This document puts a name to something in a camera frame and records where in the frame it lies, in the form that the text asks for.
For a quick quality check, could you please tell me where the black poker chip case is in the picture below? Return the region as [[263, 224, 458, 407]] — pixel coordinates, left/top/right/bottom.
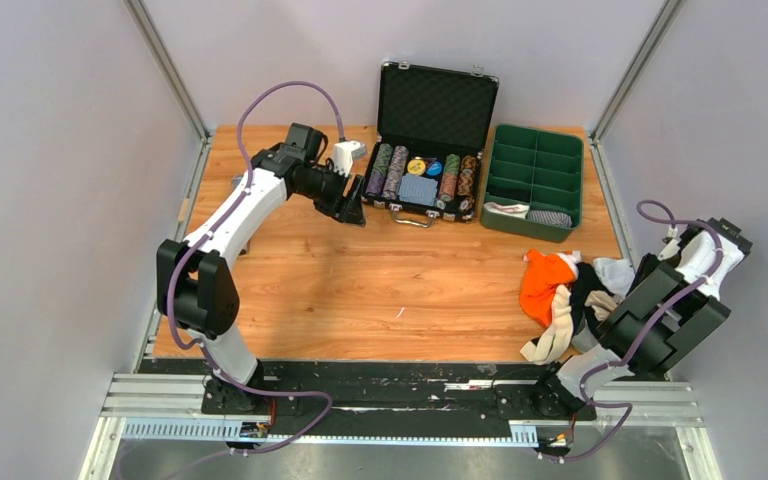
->
[[361, 62, 499, 227]]

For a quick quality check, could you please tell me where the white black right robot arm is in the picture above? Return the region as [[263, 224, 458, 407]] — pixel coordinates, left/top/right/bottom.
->
[[530, 218, 752, 418]]

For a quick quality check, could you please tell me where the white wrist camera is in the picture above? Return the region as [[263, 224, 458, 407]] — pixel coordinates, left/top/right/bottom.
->
[[657, 224, 681, 261], [331, 140, 367, 177]]

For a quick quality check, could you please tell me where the aluminium frame rail front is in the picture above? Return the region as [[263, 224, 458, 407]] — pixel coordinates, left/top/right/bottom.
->
[[80, 374, 721, 479]]

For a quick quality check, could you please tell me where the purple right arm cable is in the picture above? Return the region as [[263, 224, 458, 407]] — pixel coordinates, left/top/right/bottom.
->
[[536, 199, 726, 463]]

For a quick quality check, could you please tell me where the black garment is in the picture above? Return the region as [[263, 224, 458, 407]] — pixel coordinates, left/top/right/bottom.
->
[[569, 263, 618, 334]]

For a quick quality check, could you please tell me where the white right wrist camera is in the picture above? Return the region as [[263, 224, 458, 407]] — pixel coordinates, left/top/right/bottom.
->
[[657, 224, 681, 261]]

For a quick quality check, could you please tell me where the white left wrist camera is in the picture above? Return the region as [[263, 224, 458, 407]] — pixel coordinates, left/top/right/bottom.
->
[[331, 140, 367, 177]]

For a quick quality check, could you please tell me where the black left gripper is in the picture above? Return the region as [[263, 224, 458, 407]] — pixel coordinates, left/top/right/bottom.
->
[[296, 162, 367, 228]]

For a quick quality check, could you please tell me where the grey garment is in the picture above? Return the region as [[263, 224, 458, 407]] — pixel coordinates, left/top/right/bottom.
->
[[570, 326, 599, 354]]

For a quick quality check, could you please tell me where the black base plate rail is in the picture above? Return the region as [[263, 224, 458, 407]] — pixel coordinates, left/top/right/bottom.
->
[[200, 360, 667, 439]]

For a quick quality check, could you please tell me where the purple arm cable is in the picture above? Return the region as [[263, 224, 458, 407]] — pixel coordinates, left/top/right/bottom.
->
[[165, 80, 347, 458], [536, 199, 726, 463]]

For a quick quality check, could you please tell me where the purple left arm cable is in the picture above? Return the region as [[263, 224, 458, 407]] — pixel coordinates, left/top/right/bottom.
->
[[165, 80, 347, 458]]

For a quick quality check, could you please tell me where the grey striped underwear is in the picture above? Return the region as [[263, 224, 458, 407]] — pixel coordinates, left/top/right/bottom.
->
[[526, 209, 573, 228]]

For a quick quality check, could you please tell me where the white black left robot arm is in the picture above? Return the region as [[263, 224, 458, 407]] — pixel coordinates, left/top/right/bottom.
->
[[156, 123, 367, 413]]

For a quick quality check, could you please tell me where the cream white garment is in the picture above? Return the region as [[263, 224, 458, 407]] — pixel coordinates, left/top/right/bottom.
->
[[520, 285, 574, 365]]

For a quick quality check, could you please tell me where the white rolled cloth in tray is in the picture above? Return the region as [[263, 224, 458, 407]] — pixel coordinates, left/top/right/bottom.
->
[[483, 202, 530, 220]]

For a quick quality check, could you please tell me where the green divided tray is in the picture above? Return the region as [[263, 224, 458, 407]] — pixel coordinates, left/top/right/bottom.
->
[[480, 124, 584, 243]]

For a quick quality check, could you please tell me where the orange garment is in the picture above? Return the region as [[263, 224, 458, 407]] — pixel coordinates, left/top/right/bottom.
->
[[519, 249, 582, 328]]

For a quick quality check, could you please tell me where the clear tube of chips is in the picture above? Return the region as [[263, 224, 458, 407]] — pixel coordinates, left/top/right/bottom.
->
[[230, 174, 252, 257]]

